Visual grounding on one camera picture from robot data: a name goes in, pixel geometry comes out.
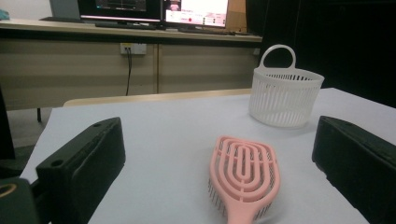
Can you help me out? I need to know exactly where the long beige office desk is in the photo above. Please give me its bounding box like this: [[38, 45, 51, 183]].
[[0, 18, 263, 123]]

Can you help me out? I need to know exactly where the brown cardboard box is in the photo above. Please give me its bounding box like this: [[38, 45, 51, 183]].
[[225, 0, 248, 34]]

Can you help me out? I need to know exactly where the dark-screen computer monitor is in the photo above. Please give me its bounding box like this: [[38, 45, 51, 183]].
[[78, 0, 163, 23]]

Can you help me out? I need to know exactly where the black power cable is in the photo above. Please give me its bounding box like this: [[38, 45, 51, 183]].
[[125, 48, 134, 97]]

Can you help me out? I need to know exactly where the light wooden table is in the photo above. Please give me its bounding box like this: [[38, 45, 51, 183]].
[[63, 88, 252, 107]]

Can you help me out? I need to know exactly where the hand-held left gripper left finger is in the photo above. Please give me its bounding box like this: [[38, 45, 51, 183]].
[[35, 117, 126, 224]]

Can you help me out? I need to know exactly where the pink slotted spatula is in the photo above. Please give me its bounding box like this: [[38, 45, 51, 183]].
[[207, 135, 281, 224]]

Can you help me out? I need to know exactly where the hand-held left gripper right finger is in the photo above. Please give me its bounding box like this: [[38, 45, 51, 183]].
[[312, 116, 396, 224]]

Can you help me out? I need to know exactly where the black curtain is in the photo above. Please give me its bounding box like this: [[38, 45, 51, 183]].
[[246, 0, 396, 108]]

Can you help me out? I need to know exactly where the bright-screen computer monitor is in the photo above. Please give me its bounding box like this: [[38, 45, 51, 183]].
[[162, 0, 230, 28]]

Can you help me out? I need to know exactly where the white slotted plastic basket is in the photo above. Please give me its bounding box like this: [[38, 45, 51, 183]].
[[247, 44, 325, 129]]

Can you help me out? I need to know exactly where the white wall power outlet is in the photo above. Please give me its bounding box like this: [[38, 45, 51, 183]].
[[120, 42, 148, 56]]

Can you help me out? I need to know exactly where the black keyboard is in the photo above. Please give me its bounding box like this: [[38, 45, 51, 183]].
[[94, 21, 157, 31], [177, 27, 229, 35]]

